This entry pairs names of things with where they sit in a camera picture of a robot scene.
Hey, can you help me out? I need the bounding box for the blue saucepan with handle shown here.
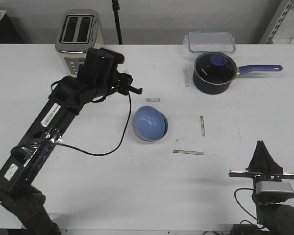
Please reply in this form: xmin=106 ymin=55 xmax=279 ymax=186
xmin=193 ymin=52 xmax=283 ymax=94

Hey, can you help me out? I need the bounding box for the green bowl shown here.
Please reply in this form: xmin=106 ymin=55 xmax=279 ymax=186
xmin=134 ymin=113 xmax=169 ymax=144

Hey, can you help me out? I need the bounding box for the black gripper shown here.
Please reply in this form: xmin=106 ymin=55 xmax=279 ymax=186
xmin=228 ymin=141 xmax=294 ymax=182
xmin=111 ymin=71 xmax=143 ymax=95

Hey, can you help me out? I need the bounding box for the cream and chrome toaster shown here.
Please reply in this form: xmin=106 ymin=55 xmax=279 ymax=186
xmin=55 ymin=9 xmax=105 ymax=76

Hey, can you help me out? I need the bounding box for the blue bowl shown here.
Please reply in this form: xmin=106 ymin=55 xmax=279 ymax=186
xmin=132 ymin=106 xmax=166 ymax=141

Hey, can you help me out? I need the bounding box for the glass pot lid blue knob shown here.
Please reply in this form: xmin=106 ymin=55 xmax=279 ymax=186
xmin=195 ymin=52 xmax=237 ymax=85

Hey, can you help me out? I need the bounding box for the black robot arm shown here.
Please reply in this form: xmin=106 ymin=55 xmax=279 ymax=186
xmin=228 ymin=141 xmax=294 ymax=235
xmin=0 ymin=71 xmax=143 ymax=235

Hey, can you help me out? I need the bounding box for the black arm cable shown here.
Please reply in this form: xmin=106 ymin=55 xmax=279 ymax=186
xmin=234 ymin=188 xmax=260 ymax=223
xmin=53 ymin=92 xmax=132 ymax=156

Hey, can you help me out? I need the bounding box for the clear plastic food container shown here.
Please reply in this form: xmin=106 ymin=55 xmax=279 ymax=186
xmin=183 ymin=31 xmax=236 ymax=53

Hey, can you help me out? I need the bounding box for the grey metal shelf upright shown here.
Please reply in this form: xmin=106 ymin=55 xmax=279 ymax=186
xmin=259 ymin=0 xmax=294 ymax=44

